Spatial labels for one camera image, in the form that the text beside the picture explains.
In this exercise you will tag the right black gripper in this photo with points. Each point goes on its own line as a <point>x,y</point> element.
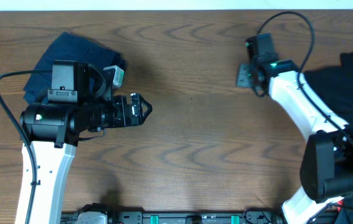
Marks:
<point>241,81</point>

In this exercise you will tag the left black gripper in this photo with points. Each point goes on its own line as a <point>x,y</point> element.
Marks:
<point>122,119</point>

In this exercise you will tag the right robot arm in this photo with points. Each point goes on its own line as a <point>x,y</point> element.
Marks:
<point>326,171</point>

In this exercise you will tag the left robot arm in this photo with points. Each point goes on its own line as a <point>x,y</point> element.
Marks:
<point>80,99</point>

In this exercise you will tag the folded navy blue garment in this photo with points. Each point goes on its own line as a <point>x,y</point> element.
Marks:
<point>72,47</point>

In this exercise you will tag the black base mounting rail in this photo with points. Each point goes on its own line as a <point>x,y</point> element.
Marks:
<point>100,213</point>

